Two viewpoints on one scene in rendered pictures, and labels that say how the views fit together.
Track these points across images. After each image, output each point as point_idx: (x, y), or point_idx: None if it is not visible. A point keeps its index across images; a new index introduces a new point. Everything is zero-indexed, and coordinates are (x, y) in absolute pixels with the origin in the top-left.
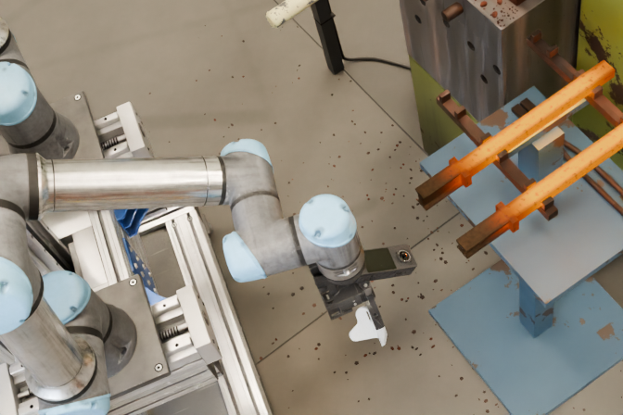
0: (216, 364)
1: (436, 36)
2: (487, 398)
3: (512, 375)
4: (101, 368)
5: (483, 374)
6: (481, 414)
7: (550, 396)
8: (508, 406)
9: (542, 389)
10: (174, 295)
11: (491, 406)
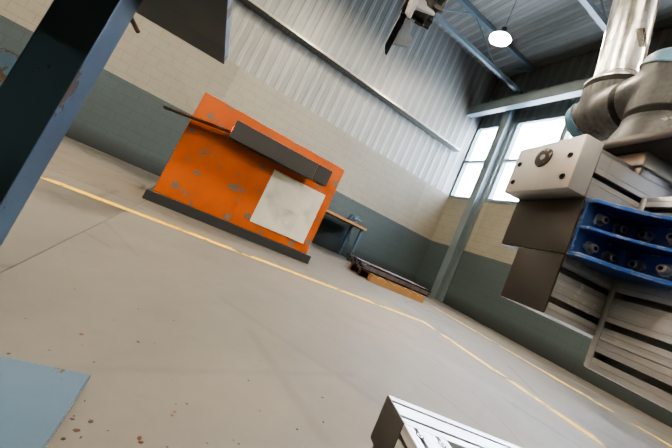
0: (513, 266)
1: None
2: (71, 431)
3: (16, 411)
4: (586, 96)
5: (42, 439)
6: (100, 424)
7: (21, 370)
8: (72, 396)
9: (15, 378)
10: (604, 155)
11: (78, 421)
